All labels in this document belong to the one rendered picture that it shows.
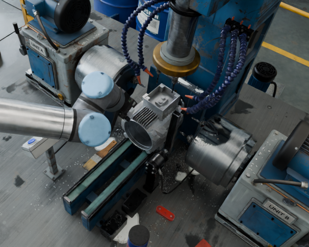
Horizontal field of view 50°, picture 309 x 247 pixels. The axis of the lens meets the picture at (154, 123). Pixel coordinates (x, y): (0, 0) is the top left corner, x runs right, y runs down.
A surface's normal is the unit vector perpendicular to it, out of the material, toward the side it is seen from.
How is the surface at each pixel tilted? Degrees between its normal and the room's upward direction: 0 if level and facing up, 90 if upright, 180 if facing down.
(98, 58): 17
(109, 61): 9
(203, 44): 90
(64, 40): 0
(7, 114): 40
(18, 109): 22
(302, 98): 0
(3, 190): 0
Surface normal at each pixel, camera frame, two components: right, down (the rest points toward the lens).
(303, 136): -0.06, -0.43
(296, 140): -0.25, -0.17
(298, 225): -0.60, 0.58
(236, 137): 0.10, -0.59
